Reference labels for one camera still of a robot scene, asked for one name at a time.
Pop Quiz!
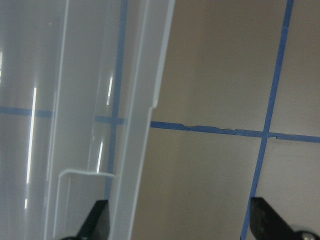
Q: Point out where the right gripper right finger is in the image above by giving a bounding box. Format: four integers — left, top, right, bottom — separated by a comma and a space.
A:
249, 197, 320, 240

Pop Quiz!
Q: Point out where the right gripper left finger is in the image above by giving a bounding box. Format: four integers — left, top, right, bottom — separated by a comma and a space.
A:
62, 199, 111, 240

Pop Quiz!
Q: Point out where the clear plastic box lid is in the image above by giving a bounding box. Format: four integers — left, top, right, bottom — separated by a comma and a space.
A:
0, 0, 175, 240

